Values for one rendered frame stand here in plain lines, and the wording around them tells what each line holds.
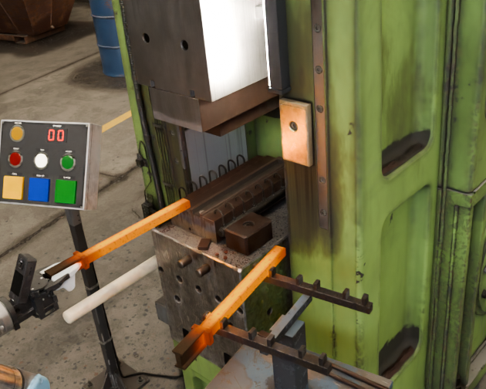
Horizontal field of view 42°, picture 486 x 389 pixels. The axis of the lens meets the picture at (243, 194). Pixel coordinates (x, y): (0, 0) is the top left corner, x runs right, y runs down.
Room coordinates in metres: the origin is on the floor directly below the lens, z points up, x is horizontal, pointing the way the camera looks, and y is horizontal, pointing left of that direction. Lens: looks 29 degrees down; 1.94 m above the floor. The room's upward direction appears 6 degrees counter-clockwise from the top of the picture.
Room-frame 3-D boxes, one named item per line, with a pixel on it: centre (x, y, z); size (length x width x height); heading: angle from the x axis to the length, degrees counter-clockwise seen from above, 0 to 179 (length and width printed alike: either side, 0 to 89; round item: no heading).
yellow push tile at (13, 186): (1.90, 0.75, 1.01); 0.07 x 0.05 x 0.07; 70
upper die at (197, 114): (1.79, 0.01, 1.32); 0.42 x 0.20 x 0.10; 135
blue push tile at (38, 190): (1.86, 0.66, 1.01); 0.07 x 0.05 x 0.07; 70
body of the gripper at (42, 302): (1.23, 0.54, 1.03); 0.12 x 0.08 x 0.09; 135
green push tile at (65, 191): (1.83, 0.57, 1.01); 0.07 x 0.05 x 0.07; 70
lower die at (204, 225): (1.79, 0.01, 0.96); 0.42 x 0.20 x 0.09; 135
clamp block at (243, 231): (1.56, -0.01, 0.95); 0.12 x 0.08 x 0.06; 135
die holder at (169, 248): (1.76, -0.03, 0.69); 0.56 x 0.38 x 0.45; 135
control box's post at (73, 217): (1.98, 0.61, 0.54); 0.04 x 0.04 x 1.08; 45
